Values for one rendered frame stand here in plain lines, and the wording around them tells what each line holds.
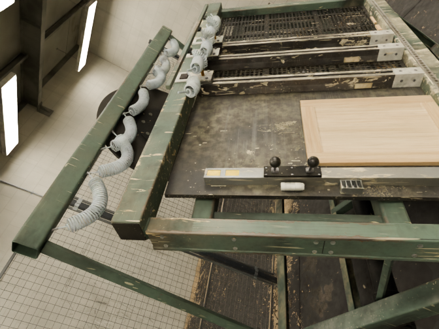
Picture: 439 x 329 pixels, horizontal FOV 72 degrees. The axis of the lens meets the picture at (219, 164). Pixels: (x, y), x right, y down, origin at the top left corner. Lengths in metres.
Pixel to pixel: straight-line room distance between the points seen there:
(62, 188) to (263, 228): 0.92
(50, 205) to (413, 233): 1.31
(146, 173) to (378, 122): 0.97
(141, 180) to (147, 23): 6.60
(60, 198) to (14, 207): 4.47
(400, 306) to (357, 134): 0.69
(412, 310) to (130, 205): 1.10
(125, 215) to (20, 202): 4.99
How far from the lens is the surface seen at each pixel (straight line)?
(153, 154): 1.19
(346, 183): 1.12
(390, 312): 1.50
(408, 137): 1.40
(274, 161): 0.99
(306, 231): 0.95
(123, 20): 7.76
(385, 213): 1.16
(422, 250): 1.07
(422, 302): 1.43
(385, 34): 2.13
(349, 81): 1.65
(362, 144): 1.31
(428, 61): 1.91
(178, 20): 7.29
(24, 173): 6.22
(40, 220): 1.41
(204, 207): 1.13
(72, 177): 1.54
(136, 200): 1.04
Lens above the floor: 1.93
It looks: 15 degrees down
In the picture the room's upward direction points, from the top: 65 degrees counter-clockwise
